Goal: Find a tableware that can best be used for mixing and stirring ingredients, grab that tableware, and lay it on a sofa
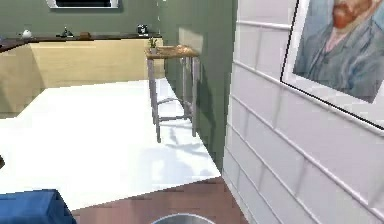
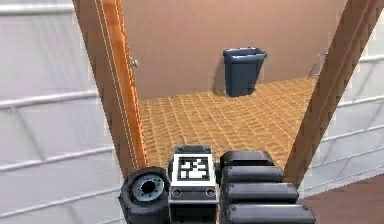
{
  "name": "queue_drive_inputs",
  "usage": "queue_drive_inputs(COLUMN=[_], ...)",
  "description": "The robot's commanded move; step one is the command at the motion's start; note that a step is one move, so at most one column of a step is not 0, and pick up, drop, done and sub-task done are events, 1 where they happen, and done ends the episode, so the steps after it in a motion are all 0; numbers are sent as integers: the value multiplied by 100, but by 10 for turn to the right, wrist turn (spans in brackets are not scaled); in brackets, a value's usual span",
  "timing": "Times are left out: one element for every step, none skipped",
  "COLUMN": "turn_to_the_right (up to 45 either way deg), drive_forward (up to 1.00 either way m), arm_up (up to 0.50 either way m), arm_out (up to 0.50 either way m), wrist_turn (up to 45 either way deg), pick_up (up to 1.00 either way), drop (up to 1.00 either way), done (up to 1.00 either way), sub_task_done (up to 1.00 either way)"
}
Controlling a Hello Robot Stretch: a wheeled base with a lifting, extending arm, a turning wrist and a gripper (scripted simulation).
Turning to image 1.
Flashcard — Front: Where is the wooden top side table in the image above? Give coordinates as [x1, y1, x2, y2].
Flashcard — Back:
[144, 44, 201, 144]

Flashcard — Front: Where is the small green potted plant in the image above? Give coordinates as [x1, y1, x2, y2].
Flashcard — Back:
[148, 37, 159, 55]

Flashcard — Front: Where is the grey round bin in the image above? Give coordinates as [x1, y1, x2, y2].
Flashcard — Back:
[150, 213, 217, 224]

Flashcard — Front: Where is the beige kitchen counter cabinet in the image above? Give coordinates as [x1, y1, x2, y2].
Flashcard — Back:
[0, 32, 165, 119]

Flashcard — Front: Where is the dark faucet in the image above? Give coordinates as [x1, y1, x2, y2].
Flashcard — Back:
[55, 26, 75, 39]

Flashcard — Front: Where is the white framed window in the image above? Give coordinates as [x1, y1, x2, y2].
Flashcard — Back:
[45, 0, 120, 10]

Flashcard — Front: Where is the framed portrait painting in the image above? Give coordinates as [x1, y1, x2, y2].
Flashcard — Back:
[280, 0, 384, 131]

